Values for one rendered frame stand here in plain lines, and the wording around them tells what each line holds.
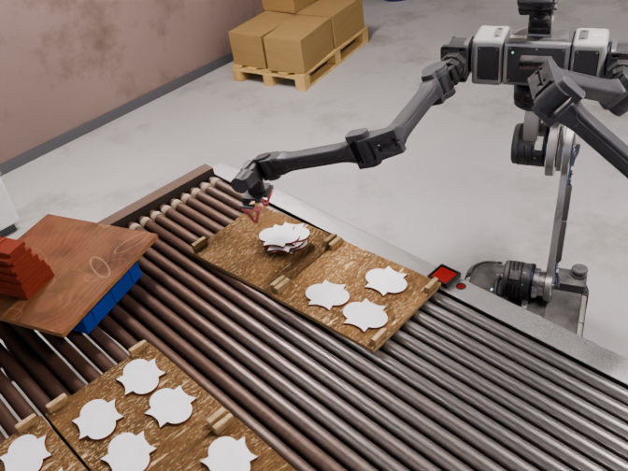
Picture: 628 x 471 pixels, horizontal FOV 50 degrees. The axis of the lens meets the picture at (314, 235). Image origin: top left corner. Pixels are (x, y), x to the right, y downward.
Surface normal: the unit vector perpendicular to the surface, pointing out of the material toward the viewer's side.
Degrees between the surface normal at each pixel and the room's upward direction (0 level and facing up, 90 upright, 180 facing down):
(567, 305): 0
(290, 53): 90
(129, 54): 90
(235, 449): 0
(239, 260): 0
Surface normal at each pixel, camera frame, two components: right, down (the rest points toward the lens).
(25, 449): -0.11, -0.79
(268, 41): -0.47, 0.57
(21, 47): 0.73, 0.33
